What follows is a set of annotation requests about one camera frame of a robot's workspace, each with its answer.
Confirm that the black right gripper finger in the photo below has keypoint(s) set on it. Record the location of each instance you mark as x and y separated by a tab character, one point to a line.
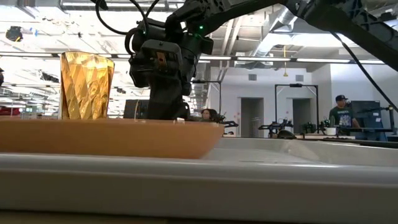
163	104
185	112

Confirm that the orange plate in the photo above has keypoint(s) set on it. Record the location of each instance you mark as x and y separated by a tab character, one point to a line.
109	138

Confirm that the gold faceted cup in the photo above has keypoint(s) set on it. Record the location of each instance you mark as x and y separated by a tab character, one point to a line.
87	85

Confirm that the gray plastic tray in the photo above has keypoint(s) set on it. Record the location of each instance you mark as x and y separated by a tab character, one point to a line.
199	193

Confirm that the seated person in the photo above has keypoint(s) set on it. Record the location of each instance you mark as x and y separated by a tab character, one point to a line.
206	114

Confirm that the black monitor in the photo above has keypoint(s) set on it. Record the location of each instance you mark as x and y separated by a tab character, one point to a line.
135	109

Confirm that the gray door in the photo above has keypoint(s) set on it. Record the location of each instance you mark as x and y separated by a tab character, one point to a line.
252	116
302	115

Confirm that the long ceiling light strip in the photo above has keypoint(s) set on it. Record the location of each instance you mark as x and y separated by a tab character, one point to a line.
264	58

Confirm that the yellow hanging pendant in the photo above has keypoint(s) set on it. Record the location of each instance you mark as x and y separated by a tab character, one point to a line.
285	73

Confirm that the black dome object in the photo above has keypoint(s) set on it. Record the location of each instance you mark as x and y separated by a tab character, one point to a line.
286	134

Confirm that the green exit sign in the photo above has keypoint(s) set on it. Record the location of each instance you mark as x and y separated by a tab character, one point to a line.
29	109

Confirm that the white pot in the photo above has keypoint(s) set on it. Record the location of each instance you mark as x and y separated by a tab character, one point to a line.
330	131

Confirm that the red object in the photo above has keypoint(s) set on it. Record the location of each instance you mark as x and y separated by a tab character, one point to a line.
9	111

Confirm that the standing person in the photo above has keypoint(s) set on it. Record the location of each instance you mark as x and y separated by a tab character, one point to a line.
342	115

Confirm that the black round ceiling device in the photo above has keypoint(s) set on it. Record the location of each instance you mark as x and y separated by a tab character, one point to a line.
14	33

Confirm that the dark cabinet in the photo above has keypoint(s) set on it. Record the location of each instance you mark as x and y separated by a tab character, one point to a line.
368	116

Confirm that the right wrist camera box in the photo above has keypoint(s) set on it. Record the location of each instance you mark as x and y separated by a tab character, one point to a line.
161	53

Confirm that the black frame stand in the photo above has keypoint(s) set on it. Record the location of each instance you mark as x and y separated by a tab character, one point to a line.
220	99
317	105

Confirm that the gray wall vent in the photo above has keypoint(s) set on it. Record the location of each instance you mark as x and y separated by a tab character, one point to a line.
252	77
299	78

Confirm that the smooth silver ventilation duct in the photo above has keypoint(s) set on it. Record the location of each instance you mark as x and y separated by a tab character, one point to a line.
276	28

